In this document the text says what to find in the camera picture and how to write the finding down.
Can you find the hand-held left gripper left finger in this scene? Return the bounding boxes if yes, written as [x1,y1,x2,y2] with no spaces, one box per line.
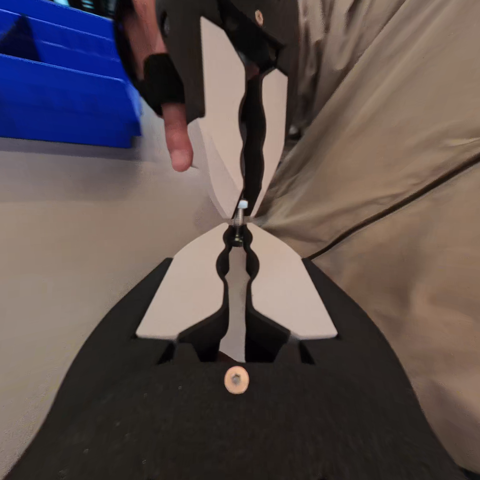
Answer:
[136,223,235,359]

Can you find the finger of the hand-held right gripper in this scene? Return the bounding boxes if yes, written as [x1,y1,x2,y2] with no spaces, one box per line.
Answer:
[198,17,250,220]
[246,66,290,220]

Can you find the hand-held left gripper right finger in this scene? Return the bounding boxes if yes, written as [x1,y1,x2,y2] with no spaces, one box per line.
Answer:
[242,222,339,357]

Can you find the silver bolt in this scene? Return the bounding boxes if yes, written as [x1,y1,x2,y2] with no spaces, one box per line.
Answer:
[230,199,249,247]

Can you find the blue divided storage bin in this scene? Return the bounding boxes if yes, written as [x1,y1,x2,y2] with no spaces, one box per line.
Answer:
[0,0,143,149]

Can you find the person's right hand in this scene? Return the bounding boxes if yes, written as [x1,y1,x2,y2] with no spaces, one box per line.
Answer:
[122,0,196,173]

